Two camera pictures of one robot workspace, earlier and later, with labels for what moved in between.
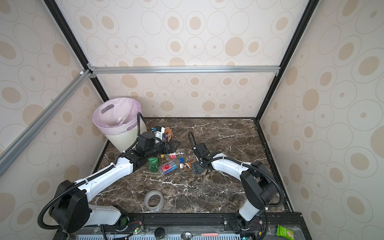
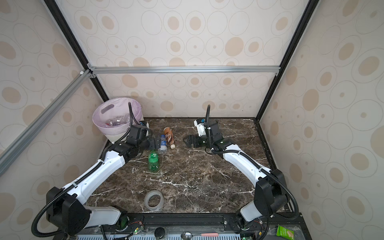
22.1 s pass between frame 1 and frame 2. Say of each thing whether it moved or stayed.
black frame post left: stayed
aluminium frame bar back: stayed
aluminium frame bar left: stayed
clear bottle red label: moved
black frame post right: stayed
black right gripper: moved
